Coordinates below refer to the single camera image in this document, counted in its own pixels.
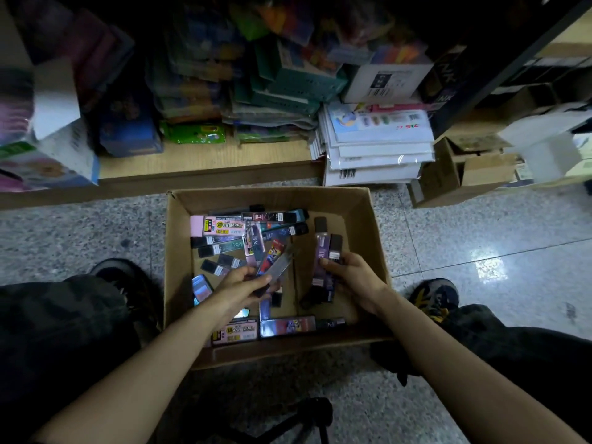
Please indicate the person's left hand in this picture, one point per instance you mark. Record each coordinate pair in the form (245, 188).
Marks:
(236, 289)

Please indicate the person's right hand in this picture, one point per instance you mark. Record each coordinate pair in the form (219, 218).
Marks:
(361, 282)

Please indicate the purple black stationery tube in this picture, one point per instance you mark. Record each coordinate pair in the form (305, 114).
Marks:
(321, 259)

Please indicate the brown cardboard box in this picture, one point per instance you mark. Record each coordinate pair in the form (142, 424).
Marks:
(361, 235)

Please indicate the pile of pencil lead cases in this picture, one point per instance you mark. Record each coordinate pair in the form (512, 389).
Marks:
(222, 226)

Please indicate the wooden shelf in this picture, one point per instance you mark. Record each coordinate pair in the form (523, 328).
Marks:
(213, 157)

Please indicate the person's right forearm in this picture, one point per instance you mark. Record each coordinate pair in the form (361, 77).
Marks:
(472, 383)

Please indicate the person's left forearm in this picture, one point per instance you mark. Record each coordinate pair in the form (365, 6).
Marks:
(139, 383)

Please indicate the person's right shoe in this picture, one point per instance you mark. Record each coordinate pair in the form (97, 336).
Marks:
(437, 298)

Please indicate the person's shoe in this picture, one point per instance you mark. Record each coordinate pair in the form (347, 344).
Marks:
(437, 298)
(125, 282)

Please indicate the person's left shoe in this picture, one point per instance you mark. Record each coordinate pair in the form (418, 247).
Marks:
(125, 282)

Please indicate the stack of white packets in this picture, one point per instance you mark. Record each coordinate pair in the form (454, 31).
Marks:
(379, 143)

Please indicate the black folding stool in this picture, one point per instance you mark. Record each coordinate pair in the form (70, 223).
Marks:
(287, 420)

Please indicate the small open brown carton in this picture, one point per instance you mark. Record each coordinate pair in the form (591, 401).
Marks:
(472, 171)

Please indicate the white printed carton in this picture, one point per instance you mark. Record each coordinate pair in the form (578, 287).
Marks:
(388, 83)

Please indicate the heap of green teal packs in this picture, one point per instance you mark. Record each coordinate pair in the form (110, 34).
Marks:
(268, 87)

